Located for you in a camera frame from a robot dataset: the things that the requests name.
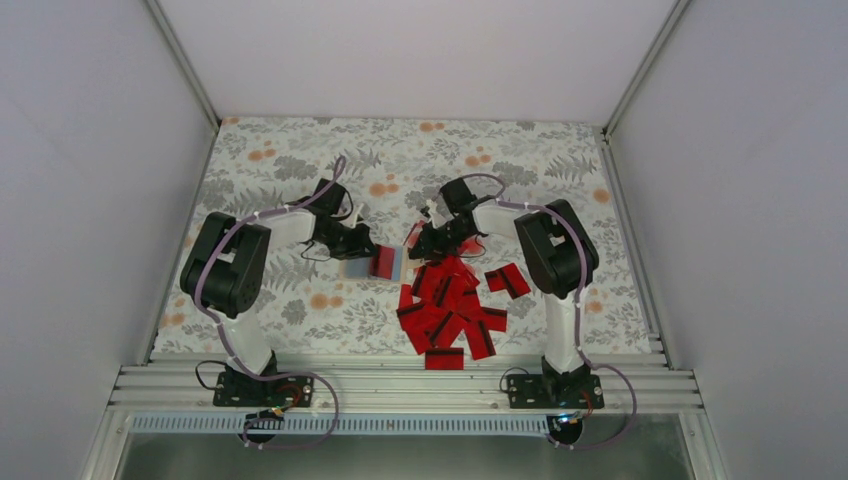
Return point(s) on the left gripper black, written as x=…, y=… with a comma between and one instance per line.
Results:
x=357, y=249

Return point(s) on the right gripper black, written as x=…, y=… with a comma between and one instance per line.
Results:
x=432, y=251

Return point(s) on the beige card holder wallet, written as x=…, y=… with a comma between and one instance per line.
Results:
x=357, y=269

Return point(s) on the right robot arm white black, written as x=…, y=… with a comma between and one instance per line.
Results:
x=560, y=258

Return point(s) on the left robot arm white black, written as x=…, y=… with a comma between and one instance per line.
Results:
x=223, y=273

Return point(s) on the red card centre pile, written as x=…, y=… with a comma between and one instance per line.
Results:
x=449, y=285

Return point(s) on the red card pile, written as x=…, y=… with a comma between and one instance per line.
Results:
x=449, y=285
x=508, y=279
x=418, y=320

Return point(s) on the red card left pile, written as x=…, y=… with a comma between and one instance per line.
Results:
x=418, y=320

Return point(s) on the red card right pile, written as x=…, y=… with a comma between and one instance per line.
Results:
x=508, y=279

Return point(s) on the red card lower right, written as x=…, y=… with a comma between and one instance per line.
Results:
x=479, y=324

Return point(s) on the floral patterned table mat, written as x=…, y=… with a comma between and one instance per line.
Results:
x=393, y=167

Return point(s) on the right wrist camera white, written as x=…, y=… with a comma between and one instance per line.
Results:
x=430, y=211

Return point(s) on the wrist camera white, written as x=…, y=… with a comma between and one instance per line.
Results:
x=430, y=211
x=358, y=215

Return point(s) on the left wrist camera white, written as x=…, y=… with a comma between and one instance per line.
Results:
x=358, y=215

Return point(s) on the red card on rail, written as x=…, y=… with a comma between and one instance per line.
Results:
x=444, y=359

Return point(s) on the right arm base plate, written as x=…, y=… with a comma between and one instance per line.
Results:
x=535, y=392

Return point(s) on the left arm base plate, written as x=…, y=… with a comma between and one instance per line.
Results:
x=234, y=389

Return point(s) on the aluminium rail frame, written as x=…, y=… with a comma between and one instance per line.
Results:
x=401, y=384

